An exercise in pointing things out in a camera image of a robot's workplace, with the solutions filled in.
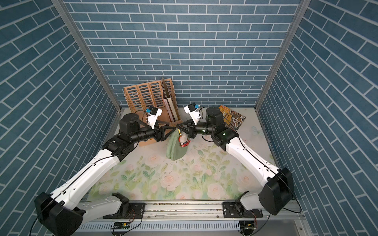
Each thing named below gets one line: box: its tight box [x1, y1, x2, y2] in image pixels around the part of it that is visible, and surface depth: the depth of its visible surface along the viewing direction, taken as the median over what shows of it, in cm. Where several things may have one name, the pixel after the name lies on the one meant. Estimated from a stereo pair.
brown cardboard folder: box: [161, 77, 179, 121], surface depth 91 cm
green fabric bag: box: [165, 128, 189, 161], surface depth 69 cm
